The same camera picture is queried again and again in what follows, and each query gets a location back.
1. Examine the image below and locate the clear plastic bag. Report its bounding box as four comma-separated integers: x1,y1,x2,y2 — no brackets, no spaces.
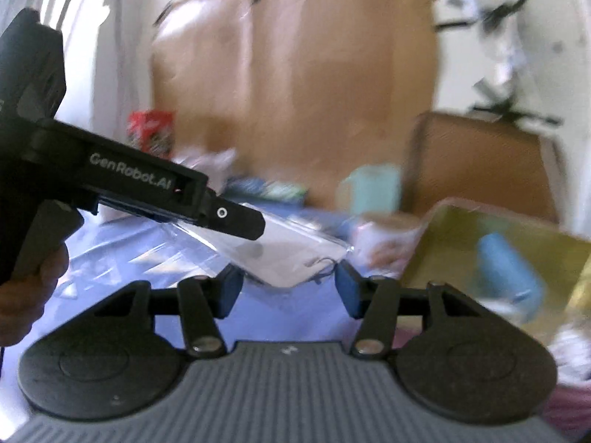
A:
98,195,355,291

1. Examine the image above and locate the blue glasses case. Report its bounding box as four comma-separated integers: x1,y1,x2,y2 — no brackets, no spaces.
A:
474,233,546,325

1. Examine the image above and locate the person's left hand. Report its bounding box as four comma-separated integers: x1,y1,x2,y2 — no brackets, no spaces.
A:
0,244,69,347

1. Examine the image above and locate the green toothpaste box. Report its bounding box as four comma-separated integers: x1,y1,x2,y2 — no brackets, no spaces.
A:
223,176,308,206

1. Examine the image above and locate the blue tablecloth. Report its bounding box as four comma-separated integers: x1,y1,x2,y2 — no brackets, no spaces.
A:
0,200,417,425

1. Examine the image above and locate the red snack box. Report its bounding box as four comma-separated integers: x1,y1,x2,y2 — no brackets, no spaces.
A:
126,109,174,159

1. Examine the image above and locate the mint green plastic mug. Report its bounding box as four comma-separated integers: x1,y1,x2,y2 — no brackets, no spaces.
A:
335,164,402,215

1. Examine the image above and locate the brown cardboard sheet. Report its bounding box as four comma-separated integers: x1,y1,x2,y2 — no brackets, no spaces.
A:
151,0,438,209

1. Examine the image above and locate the pink macaron biscuit tin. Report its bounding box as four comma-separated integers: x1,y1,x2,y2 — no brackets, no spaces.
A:
400,199,590,440

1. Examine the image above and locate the brown woven tray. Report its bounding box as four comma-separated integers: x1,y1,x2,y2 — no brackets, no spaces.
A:
401,112,566,225

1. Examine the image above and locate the white window frame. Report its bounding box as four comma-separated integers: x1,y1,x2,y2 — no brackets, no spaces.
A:
0,0,139,144

